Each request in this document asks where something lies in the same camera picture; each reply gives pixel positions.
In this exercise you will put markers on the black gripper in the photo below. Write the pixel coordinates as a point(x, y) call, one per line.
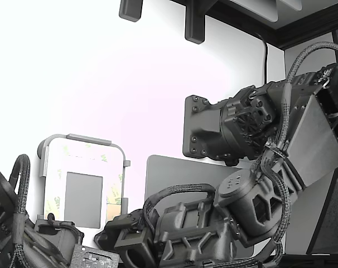
point(150, 223)

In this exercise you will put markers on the black six-joint robot arm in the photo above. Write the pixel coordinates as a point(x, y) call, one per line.
point(311, 134)

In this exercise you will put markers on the tan printed adhesive liner film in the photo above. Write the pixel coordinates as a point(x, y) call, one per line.
point(113, 196)

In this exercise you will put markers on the dark circuit board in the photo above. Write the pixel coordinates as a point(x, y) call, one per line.
point(93, 257)

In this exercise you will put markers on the white bezel display panel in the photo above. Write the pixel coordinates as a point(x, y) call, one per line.
point(84, 198)

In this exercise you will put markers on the dark grey flat tray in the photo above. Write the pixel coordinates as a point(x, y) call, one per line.
point(169, 173)

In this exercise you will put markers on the grey plastic fixture holder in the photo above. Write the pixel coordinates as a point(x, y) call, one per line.
point(77, 137)

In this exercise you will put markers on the large white panel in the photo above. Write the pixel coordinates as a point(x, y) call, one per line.
point(255, 8)

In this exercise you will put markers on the small white panel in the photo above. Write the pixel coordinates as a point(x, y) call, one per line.
point(291, 3)

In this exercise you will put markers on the black shelf bracket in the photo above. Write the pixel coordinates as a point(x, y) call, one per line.
point(195, 25)

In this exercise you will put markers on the grey shelf bracket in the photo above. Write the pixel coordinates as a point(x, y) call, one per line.
point(130, 9)

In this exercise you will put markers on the black frame beam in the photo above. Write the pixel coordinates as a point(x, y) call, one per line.
point(297, 30)

